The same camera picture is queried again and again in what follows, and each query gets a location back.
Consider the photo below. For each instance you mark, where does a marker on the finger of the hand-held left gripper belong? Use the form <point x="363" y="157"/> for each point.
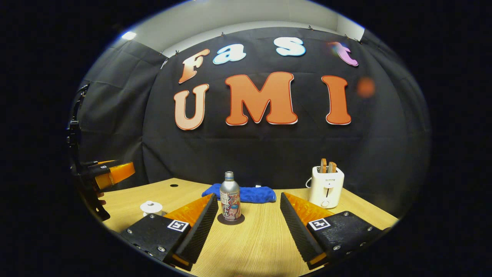
<point x="98" y="162"/>
<point x="119" y="173"/>

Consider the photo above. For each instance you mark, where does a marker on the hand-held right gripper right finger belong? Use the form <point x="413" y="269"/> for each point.
<point x="298" y="234"/>

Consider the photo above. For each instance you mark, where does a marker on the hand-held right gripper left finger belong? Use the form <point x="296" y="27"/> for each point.
<point x="198" y="234"/>

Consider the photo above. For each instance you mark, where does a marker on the dark brown round coaster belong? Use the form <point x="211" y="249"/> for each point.
<point x="230" y="222"/>

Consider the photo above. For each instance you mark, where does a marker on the white teacup lid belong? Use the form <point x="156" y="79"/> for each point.
<point x="151" y="206"/>

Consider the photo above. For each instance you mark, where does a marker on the silver water bottle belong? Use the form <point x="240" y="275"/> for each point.
<point x="230" y="196"/>

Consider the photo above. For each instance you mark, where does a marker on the white toaster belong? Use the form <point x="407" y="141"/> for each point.
<point x="326" y="188"/>

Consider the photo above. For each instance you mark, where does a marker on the blue cloth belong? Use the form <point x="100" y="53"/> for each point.
<point x="253" y="194"/>

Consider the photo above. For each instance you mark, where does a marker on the brown bread slice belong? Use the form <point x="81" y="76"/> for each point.
<point x="332" y="167"/>
<point x="323" y="165"/>

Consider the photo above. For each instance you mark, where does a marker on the black backdrop cloth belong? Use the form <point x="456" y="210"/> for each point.
<point x="250" y="146"/>

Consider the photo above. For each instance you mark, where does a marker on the ceiling light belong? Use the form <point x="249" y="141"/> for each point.
<point x="128" y="35"/>

